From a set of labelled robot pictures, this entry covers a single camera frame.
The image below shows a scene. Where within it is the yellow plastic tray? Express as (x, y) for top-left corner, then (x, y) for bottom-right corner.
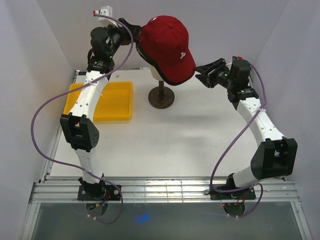
(63, 80), (134, 123)

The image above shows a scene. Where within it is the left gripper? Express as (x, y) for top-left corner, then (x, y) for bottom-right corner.
(101, 18), (140, 59)

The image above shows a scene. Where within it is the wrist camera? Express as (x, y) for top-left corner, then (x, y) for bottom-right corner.
(93, 5), (119, 28)
(229, 56), (243, 64)

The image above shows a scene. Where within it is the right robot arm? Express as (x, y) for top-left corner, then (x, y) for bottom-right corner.
(194, 56), (298, 199)

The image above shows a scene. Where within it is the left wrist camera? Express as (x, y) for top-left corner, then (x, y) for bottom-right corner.
(93, 5), (119, 28)

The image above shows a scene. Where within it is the black cap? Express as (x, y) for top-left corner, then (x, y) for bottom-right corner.
(136, 47), (195, 86)

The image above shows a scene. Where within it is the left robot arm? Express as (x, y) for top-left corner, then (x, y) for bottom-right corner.
(60, 18), (141, 200)

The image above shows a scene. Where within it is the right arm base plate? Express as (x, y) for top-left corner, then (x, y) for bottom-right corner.
(204, 184), (256, 200)

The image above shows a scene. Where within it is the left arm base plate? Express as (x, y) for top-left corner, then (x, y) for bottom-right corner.
(77, 184), (121, 201)

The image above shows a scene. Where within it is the red cap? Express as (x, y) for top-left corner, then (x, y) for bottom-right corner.
(136, 15), (196, 74)

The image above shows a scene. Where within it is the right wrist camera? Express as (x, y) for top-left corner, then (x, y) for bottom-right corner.
(229, 56), (243, 64)

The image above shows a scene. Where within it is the beige mannequin head stand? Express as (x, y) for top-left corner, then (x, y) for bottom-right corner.
(148, 65), (175, 109)

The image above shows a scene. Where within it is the aluminium frame rail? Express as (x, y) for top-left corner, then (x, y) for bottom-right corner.
(29, 178), (301, 204)

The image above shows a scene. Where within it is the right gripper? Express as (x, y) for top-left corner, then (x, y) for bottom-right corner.
(193, 58), (234, 90)

